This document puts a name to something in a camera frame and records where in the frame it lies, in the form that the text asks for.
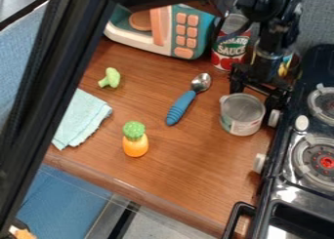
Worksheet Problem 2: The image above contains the blue handled silver spoon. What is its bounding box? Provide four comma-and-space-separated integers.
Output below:
164, 72, 215, 127

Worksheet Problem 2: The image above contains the black frame post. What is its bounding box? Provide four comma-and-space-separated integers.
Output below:
0, 0, 111, 231

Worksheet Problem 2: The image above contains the orange toy carrot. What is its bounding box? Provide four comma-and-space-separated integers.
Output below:
121, 120, 150, 159

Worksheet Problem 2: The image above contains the green toy broccoli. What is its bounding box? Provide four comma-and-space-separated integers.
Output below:
96, 66, 123, 90

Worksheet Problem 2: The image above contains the silver pot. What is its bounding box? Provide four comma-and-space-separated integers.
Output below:
218, 93, 268, 138

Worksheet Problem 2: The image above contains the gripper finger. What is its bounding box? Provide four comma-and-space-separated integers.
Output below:
263, 90, 291, 113
228, 74, 247, 95

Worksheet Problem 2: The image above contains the red tomato sauce can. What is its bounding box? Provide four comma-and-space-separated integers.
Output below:
210, 12, 255, 72

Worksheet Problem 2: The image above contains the toy microwave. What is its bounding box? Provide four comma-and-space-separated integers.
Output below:
103, 2, 219, 60

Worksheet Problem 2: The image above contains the light blue cloth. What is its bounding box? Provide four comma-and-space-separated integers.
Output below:
51, 88, 115, 151

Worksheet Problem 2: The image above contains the blue and yellow can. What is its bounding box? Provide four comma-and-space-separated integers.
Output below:
277, 47, 303, 79

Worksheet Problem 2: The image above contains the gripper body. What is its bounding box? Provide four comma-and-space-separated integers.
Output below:
228, 45, 295, 101

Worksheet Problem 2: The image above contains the black toy stove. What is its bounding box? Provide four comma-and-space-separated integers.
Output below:
220, 43, 334, 239

